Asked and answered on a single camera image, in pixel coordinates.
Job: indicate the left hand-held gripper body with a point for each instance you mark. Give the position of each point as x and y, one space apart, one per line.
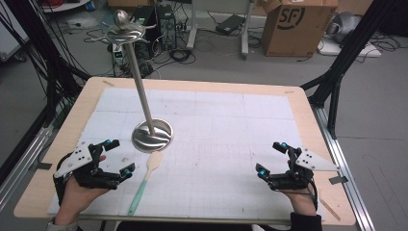
80 157

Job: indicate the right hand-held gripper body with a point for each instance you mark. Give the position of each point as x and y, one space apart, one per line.
296 178

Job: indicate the person's right hand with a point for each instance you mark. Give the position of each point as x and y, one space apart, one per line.
301 200

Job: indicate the person's left hand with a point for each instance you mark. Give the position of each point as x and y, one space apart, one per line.
75 199

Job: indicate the black tape piece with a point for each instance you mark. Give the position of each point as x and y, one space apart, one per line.
338 180
44 166

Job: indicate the metal utensil stand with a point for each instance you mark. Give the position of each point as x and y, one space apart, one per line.
152 136

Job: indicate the white grid mat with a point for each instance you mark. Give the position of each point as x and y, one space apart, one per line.
218 154

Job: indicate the small box with green display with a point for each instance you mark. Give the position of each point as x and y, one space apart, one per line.
119 54

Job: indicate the cardboard box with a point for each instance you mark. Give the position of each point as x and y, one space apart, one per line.
298 30

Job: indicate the white flat board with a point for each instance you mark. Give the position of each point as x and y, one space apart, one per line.
349 49

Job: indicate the white stand leg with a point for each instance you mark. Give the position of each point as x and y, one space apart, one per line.
192 29
246 32

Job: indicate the black computer tower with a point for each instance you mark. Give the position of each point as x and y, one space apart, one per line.
144 19
166 27

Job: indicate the flat black device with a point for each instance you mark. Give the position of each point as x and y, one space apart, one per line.
230 24

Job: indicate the grey rounded machine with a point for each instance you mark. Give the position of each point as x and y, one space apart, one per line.
344 25

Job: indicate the aluminium rail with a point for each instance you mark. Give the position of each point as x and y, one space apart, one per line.
24 160
346 179

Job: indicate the black metal frame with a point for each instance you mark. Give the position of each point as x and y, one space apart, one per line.
346 54
48 64

